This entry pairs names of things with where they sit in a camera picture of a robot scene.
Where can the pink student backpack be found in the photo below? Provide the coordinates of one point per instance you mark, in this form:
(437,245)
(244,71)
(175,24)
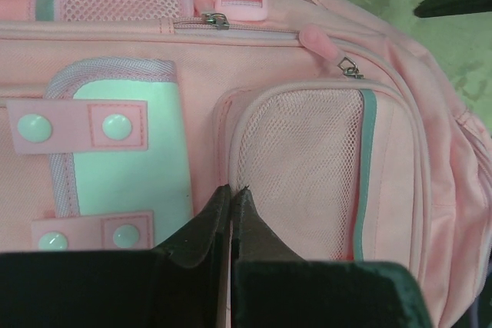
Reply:
(120,119)

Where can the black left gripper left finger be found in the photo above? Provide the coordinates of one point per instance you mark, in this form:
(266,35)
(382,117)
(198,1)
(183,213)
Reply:
(181,282)

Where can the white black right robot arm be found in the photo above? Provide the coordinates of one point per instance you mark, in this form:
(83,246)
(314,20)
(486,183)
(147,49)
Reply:
(441,8)

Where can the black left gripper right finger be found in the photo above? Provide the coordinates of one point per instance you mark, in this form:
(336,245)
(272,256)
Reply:
(272,286)

